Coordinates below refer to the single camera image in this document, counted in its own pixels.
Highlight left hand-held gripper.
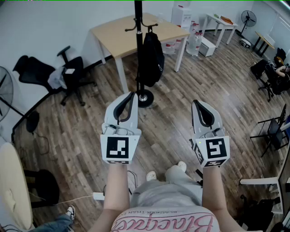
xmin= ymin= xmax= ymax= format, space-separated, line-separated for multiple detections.
xmin=100 ymin=91 xmax=142 ymax=165

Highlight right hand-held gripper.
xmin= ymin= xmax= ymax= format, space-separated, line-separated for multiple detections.
xmin=189 ymin=99 xmax=231 ymax=169

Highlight black backpack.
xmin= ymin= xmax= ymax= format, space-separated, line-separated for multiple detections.
xmin=135 ymin=31 xmax=165 ymax=88

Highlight black coat rack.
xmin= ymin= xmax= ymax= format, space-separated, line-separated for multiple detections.
xmin=124 ymin=0 xmax=159 ymax=108

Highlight person's right forearm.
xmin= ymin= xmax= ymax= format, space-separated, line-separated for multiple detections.
xmin=201 ymin=166 xmax=247 ymax=232

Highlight person's left forearm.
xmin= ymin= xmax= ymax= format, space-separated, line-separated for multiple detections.
xmin=87 ymin=163 xmax=132 ymax=232

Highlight black office chair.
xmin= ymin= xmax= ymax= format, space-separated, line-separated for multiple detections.
xmin=13 ymin=45 xmax=97 ymax=107

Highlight black swivel chair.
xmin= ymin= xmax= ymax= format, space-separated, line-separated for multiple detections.
xmin=250 ymin=59 xmax=276 ymax=102

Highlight white box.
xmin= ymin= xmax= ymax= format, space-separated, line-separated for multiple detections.
xmin=199 ymin=36 xmax=216 ymax=57

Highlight light wooden table white legs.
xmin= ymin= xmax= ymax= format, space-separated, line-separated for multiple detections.
xmin=89 ymin=12 xmax=190 ymax=94

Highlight clear water jug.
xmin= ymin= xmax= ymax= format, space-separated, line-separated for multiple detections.
xmin=189 ymin=21 xmax=200 ymax=34
xmin=186 ymin=31 xmax=203 ymax=57
xmin=174 ymin=0 xmax=191 ymax=8
xmin=163 ymin=39 xmax=182 ymax=55

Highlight grey cloth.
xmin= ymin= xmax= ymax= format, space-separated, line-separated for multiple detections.
xmin=47 ymin=66 xmax=68 ymax=89

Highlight person's grey trousers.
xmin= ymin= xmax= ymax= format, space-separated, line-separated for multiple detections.
xmin=130 ymin=165 xmax=203 ymax=208

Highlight white desk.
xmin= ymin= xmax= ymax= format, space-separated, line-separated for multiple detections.
xmin=239 ymin=135 xmax=290 ymax=215

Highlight wooden desk black legs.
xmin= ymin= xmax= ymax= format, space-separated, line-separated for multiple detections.
xmin=252 ymin=31 xmax=276 ymax=57

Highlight orange flat item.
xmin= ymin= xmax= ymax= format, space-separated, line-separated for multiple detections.
xmin=220 ymin=15 xmax=234 ymax=25

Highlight white water dispenser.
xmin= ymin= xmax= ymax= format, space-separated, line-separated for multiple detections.
xmin=171 ymin=4 xmax=193 ymax=28

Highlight black stool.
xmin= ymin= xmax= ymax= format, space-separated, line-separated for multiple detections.
xmin=24 ymin=169 xmax=60 ymax=209

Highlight person's pink print shirt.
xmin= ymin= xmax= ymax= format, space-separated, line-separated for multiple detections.
xmin=110 ymin=205 xmax=221 ymax=232

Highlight black bag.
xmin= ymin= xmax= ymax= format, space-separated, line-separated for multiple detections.
xmin=237 ymin=194 xmax=284 ymax=232

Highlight large black floor fan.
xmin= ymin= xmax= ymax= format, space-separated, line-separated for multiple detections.
xmin=0 ymin=66 xmax=40 ymax=134

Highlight beige round table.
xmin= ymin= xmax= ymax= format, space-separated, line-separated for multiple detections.
xmin=0 ymin=142 xmax=34 ymax=231

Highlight black frame chair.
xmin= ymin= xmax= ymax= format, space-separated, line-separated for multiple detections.
xmin=250 ymin=103 xmax=288 ymax=158

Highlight black cable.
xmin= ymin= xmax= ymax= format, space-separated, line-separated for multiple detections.
xmin=34 ymin=131 xmax=50 ymax=156

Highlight white cable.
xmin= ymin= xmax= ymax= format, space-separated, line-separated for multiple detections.
xmin=53 ymin=195 xmax=95 ymax=206

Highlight small black pedestal fan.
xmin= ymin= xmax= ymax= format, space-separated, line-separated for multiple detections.
xmin=237 ymin=10 xmax=258 ymax=40

